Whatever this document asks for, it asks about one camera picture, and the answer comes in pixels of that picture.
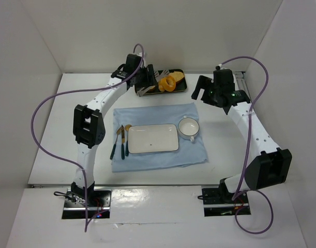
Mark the orange round bagel bread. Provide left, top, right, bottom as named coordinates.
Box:
left=158, top=75, right=176, bottom=92

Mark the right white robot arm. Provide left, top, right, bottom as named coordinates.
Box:
left=191, top=69, right=292, bottom=202

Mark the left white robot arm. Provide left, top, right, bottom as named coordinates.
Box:
left=71, top=53, right=154, bottom=204

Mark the toasted bread slice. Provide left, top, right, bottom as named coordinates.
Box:
left=148, top=85, right=156, bottom=92

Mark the baguette bread slice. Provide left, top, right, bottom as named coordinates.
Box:
left=169, top=71, right=185, bottom=84

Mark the black serving tray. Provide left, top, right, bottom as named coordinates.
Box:
left=134, top=69, right=187, bottom=97

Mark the white rectangular plate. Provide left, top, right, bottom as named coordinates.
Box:
left=128, top=124, right=179, bottom=154

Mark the light blue cloth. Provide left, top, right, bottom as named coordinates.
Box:
left=112, top=103, right=208, bottom=173

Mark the aluminium frame rail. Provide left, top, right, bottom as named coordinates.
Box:
left=234, top=71, right=252, bottom=103

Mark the white handled bowl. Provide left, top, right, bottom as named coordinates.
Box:
left=177, top=116, right=200, bottom=143

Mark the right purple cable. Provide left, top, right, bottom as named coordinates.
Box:
left=217, top=55, right=274, bottom=235

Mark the gold spoon green handle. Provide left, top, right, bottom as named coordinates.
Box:
left=125, top=124, right=132, bottom=156

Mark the gold knife green handle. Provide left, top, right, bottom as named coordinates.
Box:
left=121, top=125, right=125, bottom=160

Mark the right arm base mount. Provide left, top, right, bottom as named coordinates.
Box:
left=197, top=187, right=251, bottom=217

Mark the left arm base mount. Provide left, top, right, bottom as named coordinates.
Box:
left=53, top=188, right=112, bottom=220

